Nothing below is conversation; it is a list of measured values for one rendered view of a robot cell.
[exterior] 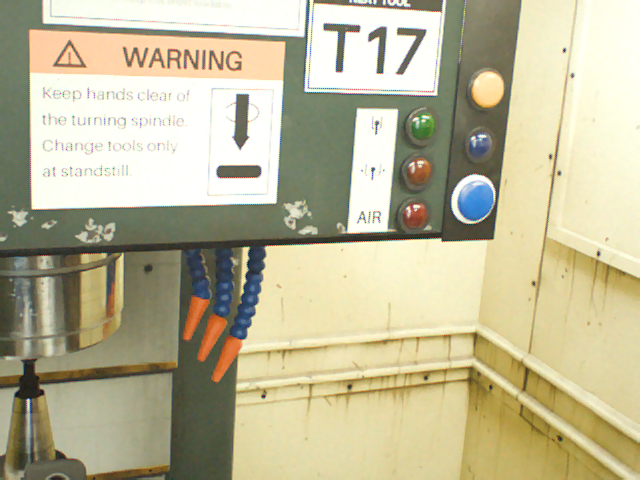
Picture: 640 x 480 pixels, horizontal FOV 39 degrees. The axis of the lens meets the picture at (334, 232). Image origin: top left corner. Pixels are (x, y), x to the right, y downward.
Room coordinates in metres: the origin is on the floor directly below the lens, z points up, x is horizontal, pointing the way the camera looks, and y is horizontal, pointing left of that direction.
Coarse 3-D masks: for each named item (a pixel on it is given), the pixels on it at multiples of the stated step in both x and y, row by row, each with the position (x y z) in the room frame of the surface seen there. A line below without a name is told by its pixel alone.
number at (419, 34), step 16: (368, 16) 0.61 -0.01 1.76; (384, 16) 0.62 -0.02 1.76; (368, 32) 0.61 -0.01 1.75; (384, 32) 0.62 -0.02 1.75; (400, 32) 0.62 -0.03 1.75; (416, 32) 0.63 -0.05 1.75; (432, 32) 0.63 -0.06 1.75; (368, 48) 0.61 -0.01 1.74; (384, 48) 0.62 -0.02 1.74; (400, 48) 0.62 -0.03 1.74; (416, 48) 0.63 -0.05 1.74; (368, 64) 0.61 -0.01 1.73; (384, 64) 0.62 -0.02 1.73; (400, 64) 0.62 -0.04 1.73; (416, 64) 0.63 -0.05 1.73; (368, 80) 0.61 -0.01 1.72; (384, 80) 0.62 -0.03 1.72; (400, 80) 0.62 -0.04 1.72; (416, 80) 0.63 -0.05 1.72
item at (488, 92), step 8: (488, 72) 0.65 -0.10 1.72; (480, 80) 0.64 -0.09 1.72; (488, 80) 0.64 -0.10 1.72; (496, 80) 0.65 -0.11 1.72; (472, 88) 0.64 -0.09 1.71; (480, 88) 0.64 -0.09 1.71; (488, 88) 0.64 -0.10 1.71; (496, 88) 0.65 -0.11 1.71; (472, 96) 0.64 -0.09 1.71; (480, 96) 0.64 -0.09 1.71; (488, 96) 0.64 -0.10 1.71; (496, 96) 0.65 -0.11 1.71; (480, 104) 0.64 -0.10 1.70; (488, 104) 0.64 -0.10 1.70
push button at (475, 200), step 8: (464, 184) 0.64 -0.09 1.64; (472, 184) 0.64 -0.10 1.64; (480, 184) 0.64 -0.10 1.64; (464, 192) 0.64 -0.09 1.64; (472, 192) 0.64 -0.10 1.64; (480, 192) 0.64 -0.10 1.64; (488, 192) 0.65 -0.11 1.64; (464, 200) 0.64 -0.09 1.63; (472, 200) 0.64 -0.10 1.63; (480, 200) 0.64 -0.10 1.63; (488, 200) 0.65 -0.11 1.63; (464, 208) 0.64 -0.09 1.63; (472, 208) 0.64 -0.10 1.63; (480, 208) 0.64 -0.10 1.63; (488, 208) 0.65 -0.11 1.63; (464, 216) 0.64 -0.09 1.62; (472, 216) 0.64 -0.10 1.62; (480, 216) 0.65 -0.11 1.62
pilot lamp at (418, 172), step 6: (414, 162) 0.63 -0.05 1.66; (420, 162) 0.63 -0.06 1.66; (426, 162) 0.63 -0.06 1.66; (408, 168) 0.62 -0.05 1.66; (414, 168) 0.62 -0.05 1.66; (420, 168) 0.63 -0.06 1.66; (426, 168) 0.63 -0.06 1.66; (408, 174) 0.62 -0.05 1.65; (414, 174) 0.62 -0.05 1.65; (420, 174) 0.63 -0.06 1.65; (426, 174) 0.63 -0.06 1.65; (408, 180) 0.63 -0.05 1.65; (414, 180) 0.63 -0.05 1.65; (420, 180) 0.63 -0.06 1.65; (426, 180) 0.63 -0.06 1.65
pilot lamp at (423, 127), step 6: (420, 114) 0.63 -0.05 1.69; (426, 114) 0.63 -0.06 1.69; (414, 120) 0.62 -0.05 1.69; (420, 120) 0.62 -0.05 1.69; (426, 120) 0.63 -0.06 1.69; (432, 120) 0.63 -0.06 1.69; (414, 126) 0.62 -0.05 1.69; (420, 126) 0.62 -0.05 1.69; (426, 126) 0.63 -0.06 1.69; (432, 126) 0.63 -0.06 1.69; (414, 132) 0.62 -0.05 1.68; (420, 132) 0.62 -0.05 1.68; (426, 132) 0.63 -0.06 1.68; (432, 132) 0.63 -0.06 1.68; (420, 138) 0.63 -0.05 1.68; (426, 138) 0.63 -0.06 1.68
